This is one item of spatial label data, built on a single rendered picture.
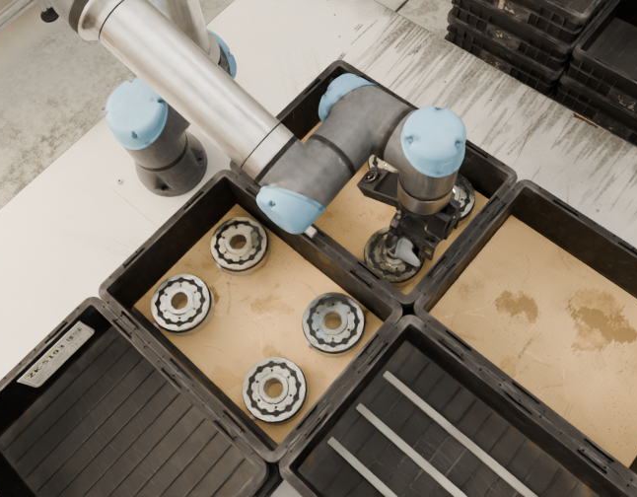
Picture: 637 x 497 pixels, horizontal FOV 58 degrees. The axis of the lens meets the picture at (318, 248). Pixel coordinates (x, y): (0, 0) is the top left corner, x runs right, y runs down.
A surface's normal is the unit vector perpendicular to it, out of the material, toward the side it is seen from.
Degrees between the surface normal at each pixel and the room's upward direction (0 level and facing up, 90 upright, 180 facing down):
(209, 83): 26
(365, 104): 6
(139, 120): 11
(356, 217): 0
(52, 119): 0
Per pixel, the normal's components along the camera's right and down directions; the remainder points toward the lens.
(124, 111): -0.16, -0.22
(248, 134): 0.07, 0.12
